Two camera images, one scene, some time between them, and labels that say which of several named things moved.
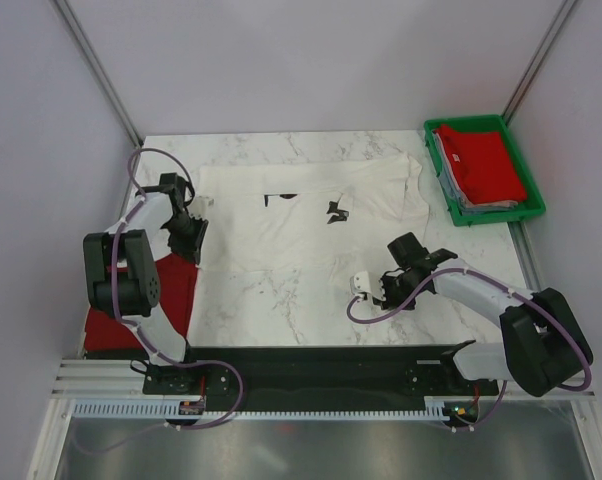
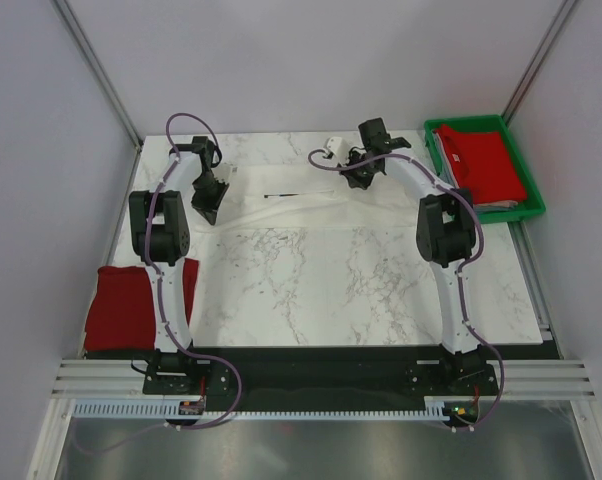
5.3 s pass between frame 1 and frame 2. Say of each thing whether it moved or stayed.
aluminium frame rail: stayed
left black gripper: moved
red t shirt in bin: stayed
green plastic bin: stayed
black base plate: stayed
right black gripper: moved
